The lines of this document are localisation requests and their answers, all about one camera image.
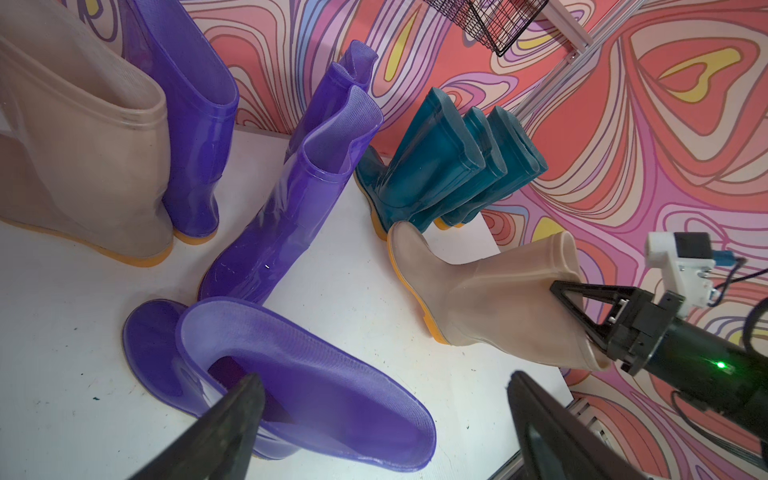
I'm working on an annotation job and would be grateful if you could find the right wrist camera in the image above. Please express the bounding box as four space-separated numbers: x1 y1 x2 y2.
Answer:
645 232 746 320

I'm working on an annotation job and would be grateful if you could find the beige boot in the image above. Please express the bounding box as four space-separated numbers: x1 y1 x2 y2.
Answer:
387 222 613 371
1 1 173 267

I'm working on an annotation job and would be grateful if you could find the beige boot front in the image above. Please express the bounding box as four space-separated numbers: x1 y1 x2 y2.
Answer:
387 222 613 371

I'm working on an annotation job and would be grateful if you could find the purple boot upright back left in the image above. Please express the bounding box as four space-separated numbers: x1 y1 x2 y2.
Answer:
118 1 239 245

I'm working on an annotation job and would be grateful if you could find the black wire basket back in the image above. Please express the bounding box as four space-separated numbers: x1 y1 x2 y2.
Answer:
426 0 549 57

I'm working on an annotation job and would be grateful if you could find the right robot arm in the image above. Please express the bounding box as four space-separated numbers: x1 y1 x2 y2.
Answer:
550 281 767 468

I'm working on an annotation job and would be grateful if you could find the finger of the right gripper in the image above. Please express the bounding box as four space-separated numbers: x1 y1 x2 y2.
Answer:
550 280 636 348

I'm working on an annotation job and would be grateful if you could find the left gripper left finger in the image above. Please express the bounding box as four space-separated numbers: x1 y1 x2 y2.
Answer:
133 374 266 479

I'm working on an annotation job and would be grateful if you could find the teal boot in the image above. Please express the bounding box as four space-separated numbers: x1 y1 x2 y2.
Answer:
354 88 485 240
434 107 548 230
412 107 508 232

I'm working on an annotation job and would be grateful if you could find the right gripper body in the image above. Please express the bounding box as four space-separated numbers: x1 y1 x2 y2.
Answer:
606 290 684 375

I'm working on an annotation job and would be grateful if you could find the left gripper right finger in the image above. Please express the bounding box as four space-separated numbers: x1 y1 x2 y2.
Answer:
507 371 643 480

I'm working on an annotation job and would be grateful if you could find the purple boot leaning centre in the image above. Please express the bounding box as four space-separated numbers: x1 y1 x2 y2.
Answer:
197 86 383 304

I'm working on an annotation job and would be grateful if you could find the purple boot back centre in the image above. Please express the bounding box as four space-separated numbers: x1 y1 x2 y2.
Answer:
284 40 378 162

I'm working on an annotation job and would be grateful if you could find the purple boot front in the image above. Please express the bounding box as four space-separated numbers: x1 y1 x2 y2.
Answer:
122 297 437 472

